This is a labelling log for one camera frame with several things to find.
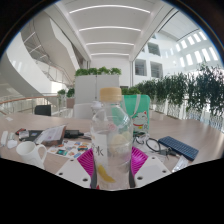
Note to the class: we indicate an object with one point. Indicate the black flat device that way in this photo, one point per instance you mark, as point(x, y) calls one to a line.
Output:
point(74, 134)

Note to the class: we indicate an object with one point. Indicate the open white booklet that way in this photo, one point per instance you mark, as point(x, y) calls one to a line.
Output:
point(51, 134)

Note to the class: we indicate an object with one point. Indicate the ceiling light strips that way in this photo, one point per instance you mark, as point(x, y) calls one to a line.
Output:
point(110, 30)

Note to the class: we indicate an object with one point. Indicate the small clear bottle white cap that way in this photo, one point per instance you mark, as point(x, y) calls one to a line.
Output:
point(96, 106)

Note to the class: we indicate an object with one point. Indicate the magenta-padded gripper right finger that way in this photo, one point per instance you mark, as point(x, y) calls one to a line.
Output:
point(150, 170)

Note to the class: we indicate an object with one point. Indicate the clear plastic water bottle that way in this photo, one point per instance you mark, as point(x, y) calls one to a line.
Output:
point(108, 140)

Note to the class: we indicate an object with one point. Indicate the small white charger block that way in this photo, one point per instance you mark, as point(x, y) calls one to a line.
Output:
point(11, 136)

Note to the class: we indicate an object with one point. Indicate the white mug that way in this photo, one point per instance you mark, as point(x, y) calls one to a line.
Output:
point(30, 151)

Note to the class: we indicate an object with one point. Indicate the small white paper note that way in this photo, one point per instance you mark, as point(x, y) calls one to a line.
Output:
point(8, 118)

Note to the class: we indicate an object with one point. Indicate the green plants atop cabinet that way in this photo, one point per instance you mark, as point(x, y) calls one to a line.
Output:
point(98, 71)

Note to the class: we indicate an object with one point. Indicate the row of green potted trees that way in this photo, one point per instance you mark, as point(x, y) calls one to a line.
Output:
point(186, 90)

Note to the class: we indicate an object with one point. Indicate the small potted green plant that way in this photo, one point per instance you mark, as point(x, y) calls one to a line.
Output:
point(61, 92)
point(70, 93)

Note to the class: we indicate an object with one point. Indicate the white chair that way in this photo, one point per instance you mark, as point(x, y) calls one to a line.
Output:
point(81, 110)

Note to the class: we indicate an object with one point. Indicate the colourful sticker sheet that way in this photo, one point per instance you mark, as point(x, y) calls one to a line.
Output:
point(68, 149)

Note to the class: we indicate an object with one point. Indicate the tall white cabinet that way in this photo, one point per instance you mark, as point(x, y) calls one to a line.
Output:
point(86, 90)

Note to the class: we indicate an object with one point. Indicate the white power strip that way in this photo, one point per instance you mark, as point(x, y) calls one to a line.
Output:
point(4, 137)

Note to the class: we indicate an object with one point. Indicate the black chair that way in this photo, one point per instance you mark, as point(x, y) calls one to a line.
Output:
point(42, 110)

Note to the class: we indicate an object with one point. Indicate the white computer mouse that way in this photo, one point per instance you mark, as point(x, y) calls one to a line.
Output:
point(11, 144)

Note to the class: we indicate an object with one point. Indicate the white flat packet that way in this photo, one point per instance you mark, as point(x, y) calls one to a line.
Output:
point(181, 163)

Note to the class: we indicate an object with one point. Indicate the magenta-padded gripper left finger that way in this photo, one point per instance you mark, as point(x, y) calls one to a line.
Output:
point(75, 171)

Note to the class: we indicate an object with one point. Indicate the green tote bag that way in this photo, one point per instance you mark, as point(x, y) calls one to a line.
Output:
point(141, 113)

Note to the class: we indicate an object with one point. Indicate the wooden planter with plants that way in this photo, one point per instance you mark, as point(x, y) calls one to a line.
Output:
point(131, 90)

